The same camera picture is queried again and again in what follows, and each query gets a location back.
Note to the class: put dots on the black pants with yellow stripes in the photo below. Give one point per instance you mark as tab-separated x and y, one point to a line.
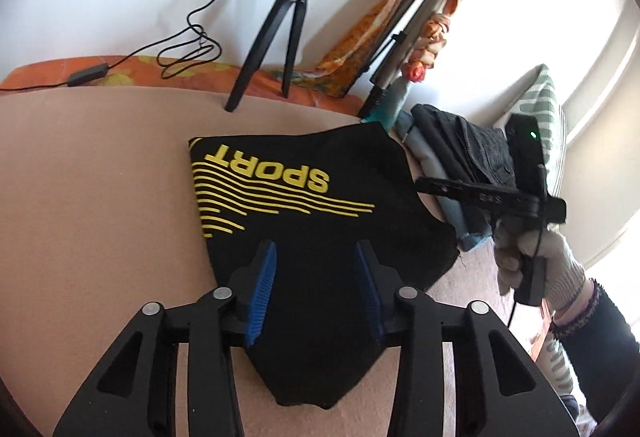
320	227

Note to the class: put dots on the green striped white pillow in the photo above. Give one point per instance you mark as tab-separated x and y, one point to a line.
545	102

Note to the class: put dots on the folded blue jeans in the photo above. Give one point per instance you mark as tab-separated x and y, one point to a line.
467	237

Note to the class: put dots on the grey folded garment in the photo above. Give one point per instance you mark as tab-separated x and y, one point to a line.
425	157

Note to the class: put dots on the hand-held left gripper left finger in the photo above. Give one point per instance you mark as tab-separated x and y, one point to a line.
262	297

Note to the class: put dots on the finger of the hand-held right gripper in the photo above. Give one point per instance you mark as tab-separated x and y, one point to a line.
465	194

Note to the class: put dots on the person's right forearm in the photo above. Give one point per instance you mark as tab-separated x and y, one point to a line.
600	342

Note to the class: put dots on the folded silver tripod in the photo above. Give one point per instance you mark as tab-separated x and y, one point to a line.
410	32

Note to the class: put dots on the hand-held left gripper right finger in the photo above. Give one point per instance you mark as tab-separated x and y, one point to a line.
369	297

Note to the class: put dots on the folded tripod with orange scarf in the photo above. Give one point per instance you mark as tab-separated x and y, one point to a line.
350	52

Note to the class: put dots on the person's right hand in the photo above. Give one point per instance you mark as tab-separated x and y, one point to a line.
560	262

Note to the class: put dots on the dark grey folded pants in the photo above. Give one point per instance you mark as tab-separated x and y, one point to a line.
470	142

